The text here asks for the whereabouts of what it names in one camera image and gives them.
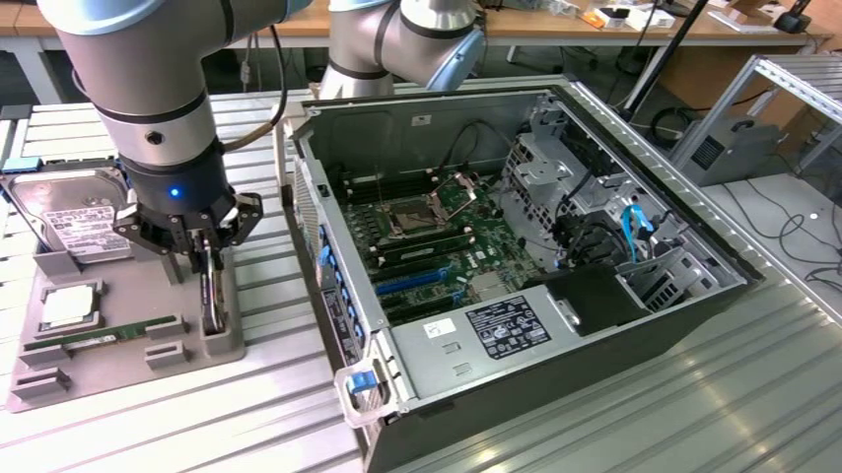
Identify hard disk with blue rails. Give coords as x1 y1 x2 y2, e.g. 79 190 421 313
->
0 155 143 265

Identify metal socket cover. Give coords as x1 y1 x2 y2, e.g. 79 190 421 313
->
426 171 480 218

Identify black open PC case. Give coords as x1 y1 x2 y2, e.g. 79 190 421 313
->
273 73 769 473

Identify black desk device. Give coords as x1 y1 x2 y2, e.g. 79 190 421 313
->
773 0 815 34

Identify black RAM stick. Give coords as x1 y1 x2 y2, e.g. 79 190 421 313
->
376 235 477 262

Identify silver chipset heatsink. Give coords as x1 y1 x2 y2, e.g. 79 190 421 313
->
470 273 513 302

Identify beige case handle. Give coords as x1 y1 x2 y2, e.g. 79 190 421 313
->
272 101 312 188

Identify aluminium profile frame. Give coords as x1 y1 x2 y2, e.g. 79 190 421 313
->
671 52 842 186

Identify white box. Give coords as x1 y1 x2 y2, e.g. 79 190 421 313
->
592 5 677 30

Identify blue expansion slot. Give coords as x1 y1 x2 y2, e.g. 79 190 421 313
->
373 268 453 297

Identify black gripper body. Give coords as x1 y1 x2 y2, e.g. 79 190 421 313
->
121 140 239 253

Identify CPU socket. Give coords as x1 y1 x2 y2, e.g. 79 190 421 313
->
388 194 453 237

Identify light blue wire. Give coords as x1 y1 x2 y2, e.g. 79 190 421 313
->
621 204 652 265

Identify silver CPU chip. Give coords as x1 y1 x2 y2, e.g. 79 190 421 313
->
41 288 98 329

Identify wooden desk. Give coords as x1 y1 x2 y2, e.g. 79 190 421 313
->
0 0 835 50

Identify translucent case handle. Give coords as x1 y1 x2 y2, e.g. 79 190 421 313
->
333 363 397 428

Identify grey parts rack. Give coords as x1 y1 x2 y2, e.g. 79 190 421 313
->
3 236 250 414

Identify green RAM stick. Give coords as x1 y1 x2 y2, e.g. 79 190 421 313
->
30 318 179 352

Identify black wire bundle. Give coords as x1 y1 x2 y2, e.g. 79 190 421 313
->
552 216 634 270

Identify green graphics card black fan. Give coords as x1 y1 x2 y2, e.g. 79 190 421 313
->
197 240 230 339

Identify silver power supply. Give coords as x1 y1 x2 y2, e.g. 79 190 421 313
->
386 288 586 401

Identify green motherboard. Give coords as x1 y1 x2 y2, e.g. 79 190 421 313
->
338 169 548 326

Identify grey control box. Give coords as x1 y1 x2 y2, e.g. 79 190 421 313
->
689 120 792 187

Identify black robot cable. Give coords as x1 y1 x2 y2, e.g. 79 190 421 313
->
222 24 296 152

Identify black stand pole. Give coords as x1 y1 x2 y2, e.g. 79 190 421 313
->
621 0 711 112

